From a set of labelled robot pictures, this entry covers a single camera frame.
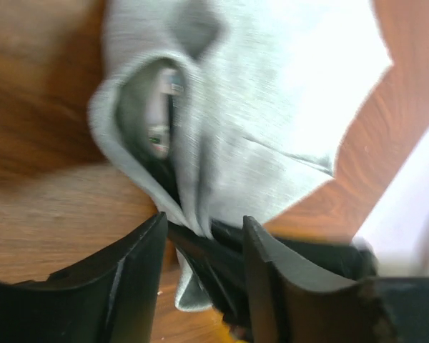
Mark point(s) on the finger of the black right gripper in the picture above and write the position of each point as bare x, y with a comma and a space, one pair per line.
213, 275
343, 259

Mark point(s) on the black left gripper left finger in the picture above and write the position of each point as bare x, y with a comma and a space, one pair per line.
110, 296

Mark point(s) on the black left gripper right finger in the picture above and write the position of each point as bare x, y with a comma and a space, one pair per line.
292, 299

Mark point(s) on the grey cloth napkin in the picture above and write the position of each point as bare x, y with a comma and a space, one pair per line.
270, 88

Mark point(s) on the spoon with teal handle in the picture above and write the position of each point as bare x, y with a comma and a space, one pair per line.
160, 110

